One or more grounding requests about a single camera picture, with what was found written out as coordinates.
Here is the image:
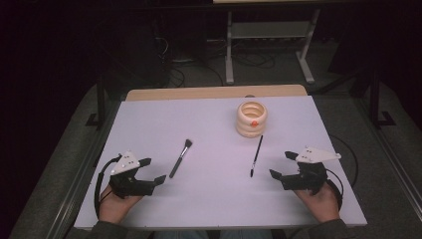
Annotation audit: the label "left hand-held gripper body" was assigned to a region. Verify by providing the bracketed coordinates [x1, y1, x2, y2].
[108, 150, 157, 200]

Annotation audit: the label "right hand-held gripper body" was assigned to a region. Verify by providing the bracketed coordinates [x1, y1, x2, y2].
[280, 146, 342, 196]

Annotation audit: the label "thin black pen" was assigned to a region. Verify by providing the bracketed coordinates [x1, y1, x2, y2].
[249, 134, 265, 178]

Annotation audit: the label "black makeup brush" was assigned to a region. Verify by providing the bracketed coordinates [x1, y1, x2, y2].
[168, 138, 194, 179]

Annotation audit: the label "cream ribbed cup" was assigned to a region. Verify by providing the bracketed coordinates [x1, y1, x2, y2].
[236, 101, 269, 139]

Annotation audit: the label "person's left hand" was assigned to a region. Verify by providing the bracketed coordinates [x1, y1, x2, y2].
[99, 184, 144, 224]

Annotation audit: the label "person's right hand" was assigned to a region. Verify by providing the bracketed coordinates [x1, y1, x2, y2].
[294, 182, 341, 224]

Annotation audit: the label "white board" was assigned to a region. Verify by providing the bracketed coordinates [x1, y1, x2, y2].
[73, 95, 368, 231]

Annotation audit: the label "black metal stand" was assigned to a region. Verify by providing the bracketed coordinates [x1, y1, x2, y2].
[368, 70, 397, 129]
[85, 75, 107, 129]

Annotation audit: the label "white metal stand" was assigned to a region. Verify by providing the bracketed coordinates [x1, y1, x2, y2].
[224, 8, 321, 86]

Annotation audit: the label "thick black right gripper cable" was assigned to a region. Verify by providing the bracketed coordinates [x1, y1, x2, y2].
[325, 168, 345, 211]

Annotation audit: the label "thin black looped cable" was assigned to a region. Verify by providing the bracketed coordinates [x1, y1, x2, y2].
[328, 133, 359, 189]

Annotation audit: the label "black floor cables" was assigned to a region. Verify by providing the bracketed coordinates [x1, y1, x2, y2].
[154, 35, 277, 88]

